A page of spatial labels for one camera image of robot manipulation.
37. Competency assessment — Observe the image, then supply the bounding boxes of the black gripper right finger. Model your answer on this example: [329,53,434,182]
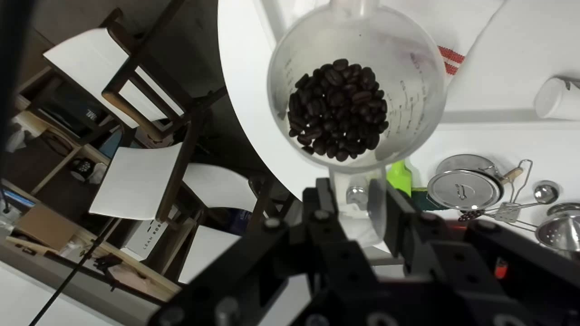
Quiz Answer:
[384,187,427,261]

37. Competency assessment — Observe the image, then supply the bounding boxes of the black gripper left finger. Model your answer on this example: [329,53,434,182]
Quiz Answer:
[302,178,340,252]

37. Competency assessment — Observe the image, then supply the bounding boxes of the clear plastic measuring jug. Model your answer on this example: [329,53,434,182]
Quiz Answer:
[268,0,445,249]

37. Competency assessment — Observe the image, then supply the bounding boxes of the round steel tin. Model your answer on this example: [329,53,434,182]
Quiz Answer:
[427,155,503,211]

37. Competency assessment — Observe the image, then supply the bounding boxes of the steel measuring spoon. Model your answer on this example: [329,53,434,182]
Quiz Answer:
[494,182,559,223]

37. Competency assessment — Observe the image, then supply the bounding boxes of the left white cushioned chair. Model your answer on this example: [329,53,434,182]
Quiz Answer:
[88,144,181,222]

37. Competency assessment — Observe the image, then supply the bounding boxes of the white cushioned chair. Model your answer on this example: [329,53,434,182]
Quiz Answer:
[43,28,184,129]
[88,144,181,222]

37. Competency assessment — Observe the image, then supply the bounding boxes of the white red striped cloth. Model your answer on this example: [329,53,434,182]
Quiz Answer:
[380,0,580,111]

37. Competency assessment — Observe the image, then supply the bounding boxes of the black tripod stand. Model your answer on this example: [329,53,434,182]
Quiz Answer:
[25,216,123,326]

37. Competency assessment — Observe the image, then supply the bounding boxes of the right white cushioned chair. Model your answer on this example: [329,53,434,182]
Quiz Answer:
[43,28,184,129]

